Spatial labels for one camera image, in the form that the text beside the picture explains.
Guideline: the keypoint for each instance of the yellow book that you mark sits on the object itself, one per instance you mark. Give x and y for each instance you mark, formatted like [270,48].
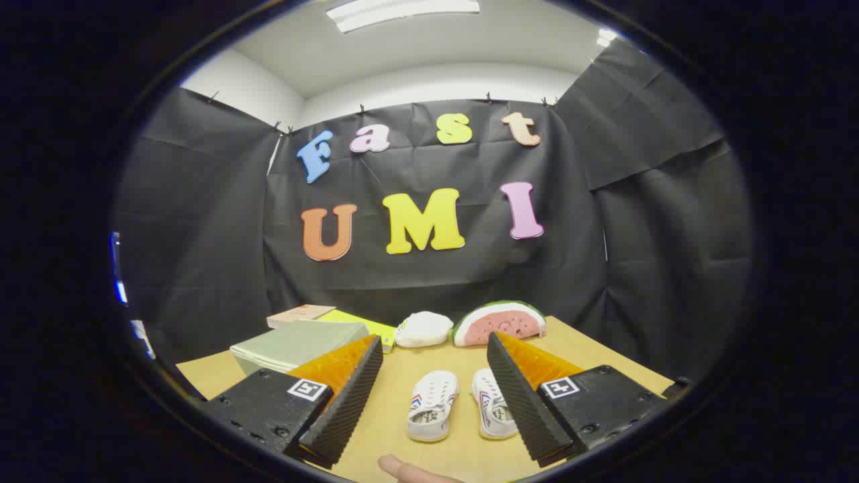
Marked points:
[376,329]

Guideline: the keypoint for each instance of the beige book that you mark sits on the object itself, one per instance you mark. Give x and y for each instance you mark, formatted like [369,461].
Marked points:
[298,314]

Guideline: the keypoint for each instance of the watermelon slice plush toy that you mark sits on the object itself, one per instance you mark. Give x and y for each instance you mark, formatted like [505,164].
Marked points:
[500,325]

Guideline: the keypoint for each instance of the computer monitor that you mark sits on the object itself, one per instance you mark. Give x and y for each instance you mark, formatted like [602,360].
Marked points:
[117,268]

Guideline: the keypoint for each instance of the black backdrop cloth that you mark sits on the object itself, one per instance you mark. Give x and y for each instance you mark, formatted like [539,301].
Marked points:
[201,235]

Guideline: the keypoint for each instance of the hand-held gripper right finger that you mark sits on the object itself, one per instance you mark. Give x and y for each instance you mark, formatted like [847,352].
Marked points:
[523,409]

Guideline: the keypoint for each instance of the small ceiling light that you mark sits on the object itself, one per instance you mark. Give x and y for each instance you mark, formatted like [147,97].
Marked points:
[606,37]

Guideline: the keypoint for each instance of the white plush toy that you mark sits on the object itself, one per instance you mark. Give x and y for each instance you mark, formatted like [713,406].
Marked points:
[423,330]

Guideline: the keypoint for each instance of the long ceiling light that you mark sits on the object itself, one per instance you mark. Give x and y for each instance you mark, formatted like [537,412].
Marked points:
[402,12]

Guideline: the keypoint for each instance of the grey fabric storage box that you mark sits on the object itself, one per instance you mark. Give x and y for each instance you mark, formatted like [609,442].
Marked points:
[295,342]

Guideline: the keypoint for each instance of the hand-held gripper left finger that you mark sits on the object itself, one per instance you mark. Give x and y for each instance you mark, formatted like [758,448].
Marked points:
[349,409]

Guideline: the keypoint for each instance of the white canvas shoe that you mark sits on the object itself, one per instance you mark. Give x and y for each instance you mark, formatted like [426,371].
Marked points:
[433,402]
[488,396]

